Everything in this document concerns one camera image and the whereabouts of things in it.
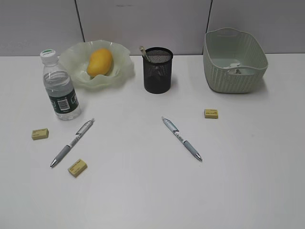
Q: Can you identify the grey grip ballpoint pen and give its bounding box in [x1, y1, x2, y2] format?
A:
[162, 116, 203, 162]

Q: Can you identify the beige grip ballpoint pen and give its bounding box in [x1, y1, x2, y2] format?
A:
[139, 46, 151, 62]

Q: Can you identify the yellow mango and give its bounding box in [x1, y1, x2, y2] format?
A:
[87, 48, 112, 78]

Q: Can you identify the waste paper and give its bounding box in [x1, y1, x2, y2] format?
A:
[224, 62, 247, 74]

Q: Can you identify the clear plastic water bottle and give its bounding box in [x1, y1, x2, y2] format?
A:
[40, 49, 81, 121]

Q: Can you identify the black mesh pen holder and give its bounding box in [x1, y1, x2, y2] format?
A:
[142, 47, 173, 94]

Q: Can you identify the yellow eraser near basket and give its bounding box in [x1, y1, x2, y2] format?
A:
[203, 109, 219, 119]

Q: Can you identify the yellow eraser front left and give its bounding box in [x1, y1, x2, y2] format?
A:
[68, 159, 88, 177]

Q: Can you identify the pale green wavy plate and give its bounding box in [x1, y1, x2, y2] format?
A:
[59, 40, 134, 90]

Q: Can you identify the pale green woven basket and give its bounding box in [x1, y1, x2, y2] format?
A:
[203, 28, 268, 94]

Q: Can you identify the yellow eraser near bottle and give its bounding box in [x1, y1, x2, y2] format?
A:
[31, 128, 49, 140]

